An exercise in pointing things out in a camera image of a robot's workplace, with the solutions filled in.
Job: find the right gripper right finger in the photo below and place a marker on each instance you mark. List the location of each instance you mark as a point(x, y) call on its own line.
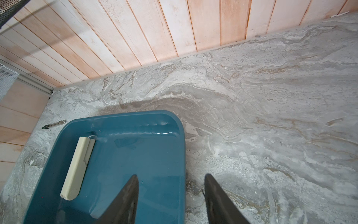
point(220, 209)

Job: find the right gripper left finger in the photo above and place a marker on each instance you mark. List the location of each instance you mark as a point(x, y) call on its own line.
point(123, 208)

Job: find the teal plastic storage box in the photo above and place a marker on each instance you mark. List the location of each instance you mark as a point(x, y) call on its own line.
point(150, 145)

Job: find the black mesh basket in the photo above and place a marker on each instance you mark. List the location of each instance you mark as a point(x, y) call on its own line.
point(9, 8)

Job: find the white wire shelf rack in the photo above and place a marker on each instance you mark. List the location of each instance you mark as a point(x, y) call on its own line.
point(7, 79)

